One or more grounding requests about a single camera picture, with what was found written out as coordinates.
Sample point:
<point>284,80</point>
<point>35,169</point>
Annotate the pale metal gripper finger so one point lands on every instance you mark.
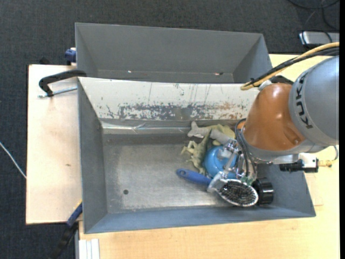
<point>230,162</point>
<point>220,176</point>

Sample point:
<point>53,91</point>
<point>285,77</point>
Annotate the blue round container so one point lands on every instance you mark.
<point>213,162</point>

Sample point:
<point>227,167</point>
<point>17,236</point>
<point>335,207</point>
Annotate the pale yellow toy animal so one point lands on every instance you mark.
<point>227,129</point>

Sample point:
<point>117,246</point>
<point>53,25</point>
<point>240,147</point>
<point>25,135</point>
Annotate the pale green toy dinosaur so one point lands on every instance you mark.
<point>199,151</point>

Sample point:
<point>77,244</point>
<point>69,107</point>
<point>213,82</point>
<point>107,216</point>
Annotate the grey toy shark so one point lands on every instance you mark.
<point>200,131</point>

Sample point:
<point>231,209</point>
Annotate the black round cap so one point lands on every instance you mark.
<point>265,191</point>

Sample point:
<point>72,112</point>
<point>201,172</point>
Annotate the grey metal bin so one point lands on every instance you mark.
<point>151,171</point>

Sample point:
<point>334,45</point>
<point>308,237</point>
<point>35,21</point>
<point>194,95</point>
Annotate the pale wood board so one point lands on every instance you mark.
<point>51,144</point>

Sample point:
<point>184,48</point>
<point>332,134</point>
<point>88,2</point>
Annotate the black cylinder on white bracket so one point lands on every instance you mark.
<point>302,164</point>

